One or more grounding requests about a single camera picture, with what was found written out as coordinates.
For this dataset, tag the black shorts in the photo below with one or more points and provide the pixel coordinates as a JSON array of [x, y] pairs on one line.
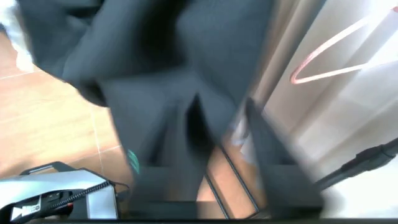
[[140, 46]]

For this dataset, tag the black clothes rack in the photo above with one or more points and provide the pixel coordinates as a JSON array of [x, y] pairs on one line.
[[367, 158]]

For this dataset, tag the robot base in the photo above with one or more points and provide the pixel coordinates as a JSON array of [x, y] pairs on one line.
[[62, 180]]

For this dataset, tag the beige curtain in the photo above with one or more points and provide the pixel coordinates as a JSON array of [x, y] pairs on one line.
[[342, 109]]

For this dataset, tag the pink clothes hanger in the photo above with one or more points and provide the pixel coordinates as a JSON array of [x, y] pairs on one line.
[[326, 46]]

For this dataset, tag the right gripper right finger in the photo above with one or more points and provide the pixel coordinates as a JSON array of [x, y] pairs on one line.
[[286, 186]]

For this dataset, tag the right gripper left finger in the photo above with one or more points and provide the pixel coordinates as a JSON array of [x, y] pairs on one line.
[[174, 186]]

